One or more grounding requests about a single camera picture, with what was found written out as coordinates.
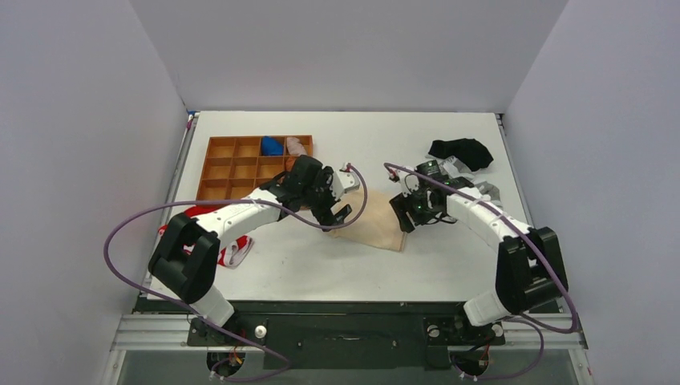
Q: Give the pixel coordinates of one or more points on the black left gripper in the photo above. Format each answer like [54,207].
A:
[325,216]

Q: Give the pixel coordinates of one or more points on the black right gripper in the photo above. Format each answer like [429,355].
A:
[413,211]

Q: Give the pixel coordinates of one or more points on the cream beige underwear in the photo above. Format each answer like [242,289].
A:
[377,226]

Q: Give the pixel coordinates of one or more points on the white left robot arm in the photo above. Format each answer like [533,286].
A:
[186,258]

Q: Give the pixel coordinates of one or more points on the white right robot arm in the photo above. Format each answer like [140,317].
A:
[529,265]

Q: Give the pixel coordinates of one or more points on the grey underwear white band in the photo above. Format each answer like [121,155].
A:
[454,167]

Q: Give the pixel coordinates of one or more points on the black underwear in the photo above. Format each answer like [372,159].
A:
[473,154]

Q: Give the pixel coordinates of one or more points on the blue rolled underwear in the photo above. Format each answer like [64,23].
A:
[271,147]

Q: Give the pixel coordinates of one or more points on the red underwear white band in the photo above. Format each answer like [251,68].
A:
[232,255]

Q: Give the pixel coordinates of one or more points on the wooden compartment tray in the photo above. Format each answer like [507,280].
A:
[233,166]

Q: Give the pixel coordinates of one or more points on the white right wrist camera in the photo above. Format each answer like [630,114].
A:
[407,182]

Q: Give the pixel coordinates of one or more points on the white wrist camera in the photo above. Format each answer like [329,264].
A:
[344,181]
[407,182]

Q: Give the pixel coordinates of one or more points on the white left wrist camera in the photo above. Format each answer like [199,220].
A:
[344,181]

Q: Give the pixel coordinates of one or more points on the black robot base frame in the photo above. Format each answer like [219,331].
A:
[342,335]

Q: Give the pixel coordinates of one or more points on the aluminium table edge rail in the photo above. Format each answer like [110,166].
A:
[177,171]

